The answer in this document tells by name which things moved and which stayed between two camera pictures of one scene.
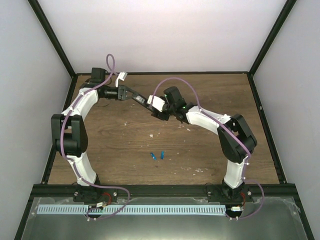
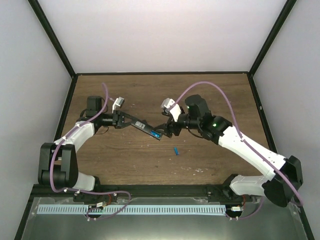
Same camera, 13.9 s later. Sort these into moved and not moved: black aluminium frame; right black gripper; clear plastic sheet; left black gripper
Moved: left black gripper; right black gripper
Not moved: clear plastic sheet; black aluminium frame
